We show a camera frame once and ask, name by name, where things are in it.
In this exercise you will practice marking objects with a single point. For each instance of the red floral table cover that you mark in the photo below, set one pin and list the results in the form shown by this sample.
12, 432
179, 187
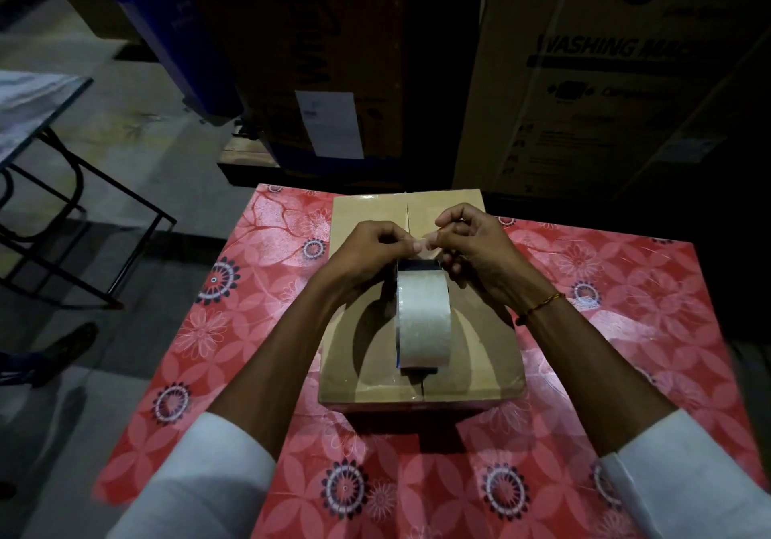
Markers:
229, 364

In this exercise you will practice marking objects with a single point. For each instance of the person's left hand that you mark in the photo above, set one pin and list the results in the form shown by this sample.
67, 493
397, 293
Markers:
361, 268

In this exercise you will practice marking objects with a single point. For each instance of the person's left forearm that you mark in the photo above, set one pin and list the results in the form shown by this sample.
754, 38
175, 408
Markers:
277, 370

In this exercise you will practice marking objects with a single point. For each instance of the person's right hand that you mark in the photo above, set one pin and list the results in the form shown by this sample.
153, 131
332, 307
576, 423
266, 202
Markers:
488, 255

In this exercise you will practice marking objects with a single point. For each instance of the large dark brown carton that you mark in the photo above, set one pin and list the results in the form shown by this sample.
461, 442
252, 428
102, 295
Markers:
289, 33

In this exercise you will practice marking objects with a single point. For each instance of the white shirt sleeve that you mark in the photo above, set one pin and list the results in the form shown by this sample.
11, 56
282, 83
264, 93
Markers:
199, 484
693, 484

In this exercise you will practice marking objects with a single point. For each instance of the person's right forearm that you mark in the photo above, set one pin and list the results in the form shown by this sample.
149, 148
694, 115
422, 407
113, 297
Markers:
602, 376

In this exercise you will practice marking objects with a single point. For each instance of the blue plastic trash bin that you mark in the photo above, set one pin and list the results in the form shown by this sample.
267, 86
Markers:
175, 39

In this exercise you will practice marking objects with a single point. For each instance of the blue tape dispenser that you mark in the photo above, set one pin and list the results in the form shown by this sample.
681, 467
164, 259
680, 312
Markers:
424, 316

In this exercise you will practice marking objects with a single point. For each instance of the large printed appliance carton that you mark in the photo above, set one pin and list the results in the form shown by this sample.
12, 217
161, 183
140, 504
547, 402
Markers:
572, 123

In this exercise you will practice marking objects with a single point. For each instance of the black metal frame table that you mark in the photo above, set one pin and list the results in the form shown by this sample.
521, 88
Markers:
36, 99

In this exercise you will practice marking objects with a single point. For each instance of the brown cardboard box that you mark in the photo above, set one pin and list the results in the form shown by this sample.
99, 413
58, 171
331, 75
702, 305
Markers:
482, 358

